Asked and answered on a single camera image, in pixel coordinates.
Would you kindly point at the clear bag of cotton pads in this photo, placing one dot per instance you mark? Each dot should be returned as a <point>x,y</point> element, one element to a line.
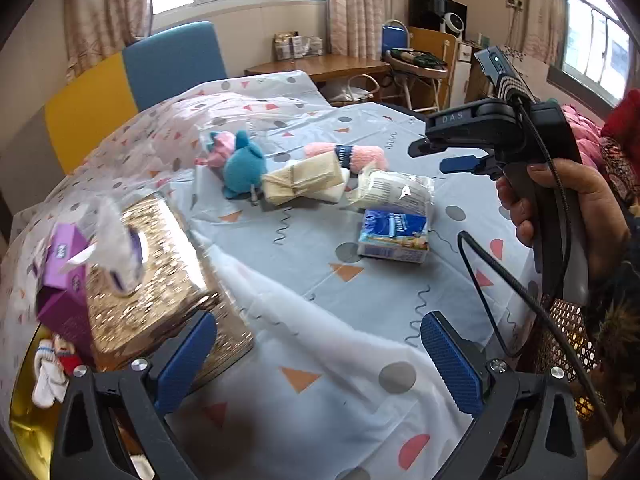
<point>395,187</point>

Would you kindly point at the white floral box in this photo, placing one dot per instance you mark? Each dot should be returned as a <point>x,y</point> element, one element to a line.
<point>530,67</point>

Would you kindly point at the wooden desk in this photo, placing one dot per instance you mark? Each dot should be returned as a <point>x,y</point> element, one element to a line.
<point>320,66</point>

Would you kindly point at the red patterned garment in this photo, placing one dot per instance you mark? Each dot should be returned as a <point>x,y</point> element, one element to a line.
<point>622,135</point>

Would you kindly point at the white facial tissue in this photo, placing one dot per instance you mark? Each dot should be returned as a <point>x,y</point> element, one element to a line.
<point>117,245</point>

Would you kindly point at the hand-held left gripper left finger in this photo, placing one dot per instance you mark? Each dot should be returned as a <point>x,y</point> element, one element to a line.
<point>185,360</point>

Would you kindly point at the black television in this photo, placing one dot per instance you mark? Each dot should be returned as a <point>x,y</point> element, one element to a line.
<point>430,7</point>

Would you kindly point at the group of small boxes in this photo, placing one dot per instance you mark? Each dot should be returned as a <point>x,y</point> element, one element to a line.
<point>297,47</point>

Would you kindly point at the wooden board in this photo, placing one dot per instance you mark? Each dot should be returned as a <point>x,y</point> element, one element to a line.
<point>430,40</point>

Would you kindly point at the white cabinet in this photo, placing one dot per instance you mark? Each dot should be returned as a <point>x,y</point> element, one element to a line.
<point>462,75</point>

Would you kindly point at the blue folding chair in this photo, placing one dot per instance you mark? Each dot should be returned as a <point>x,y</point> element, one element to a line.
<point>395,35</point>

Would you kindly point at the rattan chair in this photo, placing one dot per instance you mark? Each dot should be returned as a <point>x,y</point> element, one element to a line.
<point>565,330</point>

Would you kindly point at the pink patterned curtain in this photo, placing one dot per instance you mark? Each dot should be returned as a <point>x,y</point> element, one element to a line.
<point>105,5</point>
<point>355,5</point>

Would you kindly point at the white sock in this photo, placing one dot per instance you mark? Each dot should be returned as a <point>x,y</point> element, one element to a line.
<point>47,380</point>

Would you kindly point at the person's right hand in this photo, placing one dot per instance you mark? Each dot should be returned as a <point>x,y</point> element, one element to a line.
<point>600,210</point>

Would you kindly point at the blue tissue pack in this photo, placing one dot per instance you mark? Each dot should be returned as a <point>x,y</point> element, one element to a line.
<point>395,235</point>

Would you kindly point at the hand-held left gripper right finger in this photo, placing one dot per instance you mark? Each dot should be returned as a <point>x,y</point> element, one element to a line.
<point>452,370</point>

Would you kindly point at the gold tray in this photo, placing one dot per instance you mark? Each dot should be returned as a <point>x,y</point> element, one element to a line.
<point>30,440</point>

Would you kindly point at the teal plush toy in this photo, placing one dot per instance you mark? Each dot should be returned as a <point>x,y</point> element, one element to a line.
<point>245,165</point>

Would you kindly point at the white towel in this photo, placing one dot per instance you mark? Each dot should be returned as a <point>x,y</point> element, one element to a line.
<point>330,192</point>

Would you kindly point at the person's right forearm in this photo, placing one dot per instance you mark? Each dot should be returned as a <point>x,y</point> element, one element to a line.
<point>620,300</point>

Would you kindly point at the grey yellow blue headboard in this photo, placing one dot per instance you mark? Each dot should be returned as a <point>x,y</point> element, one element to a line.
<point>165,65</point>

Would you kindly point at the ornate gold tissue box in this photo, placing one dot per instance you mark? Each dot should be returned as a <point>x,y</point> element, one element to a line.
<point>165,280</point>

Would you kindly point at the side window curtain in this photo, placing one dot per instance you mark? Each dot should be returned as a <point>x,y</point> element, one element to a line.
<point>542,5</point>

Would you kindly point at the pink dishcloth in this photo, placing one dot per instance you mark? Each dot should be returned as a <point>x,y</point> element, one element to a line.
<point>367,156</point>

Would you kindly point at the pink ruffled bedding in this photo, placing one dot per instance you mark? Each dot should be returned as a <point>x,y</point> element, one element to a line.
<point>582,135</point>

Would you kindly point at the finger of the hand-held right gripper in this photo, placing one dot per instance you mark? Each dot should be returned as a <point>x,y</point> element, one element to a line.
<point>427,147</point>
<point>462,164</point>

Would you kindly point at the purple tissue box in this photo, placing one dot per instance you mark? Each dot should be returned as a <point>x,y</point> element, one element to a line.
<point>65,285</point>

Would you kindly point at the pink striped plush toy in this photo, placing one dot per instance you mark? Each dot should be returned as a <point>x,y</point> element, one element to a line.
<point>217,150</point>

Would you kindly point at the side window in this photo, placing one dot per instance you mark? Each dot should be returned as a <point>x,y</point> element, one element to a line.
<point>595,35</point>

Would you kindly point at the small white fan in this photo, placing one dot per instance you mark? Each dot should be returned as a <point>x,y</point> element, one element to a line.
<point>454,25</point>

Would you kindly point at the red reindeer sock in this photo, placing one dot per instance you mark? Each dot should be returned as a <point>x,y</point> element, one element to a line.
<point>70,355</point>

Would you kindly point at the beige cloth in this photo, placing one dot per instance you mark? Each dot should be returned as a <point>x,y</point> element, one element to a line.
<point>300,177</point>

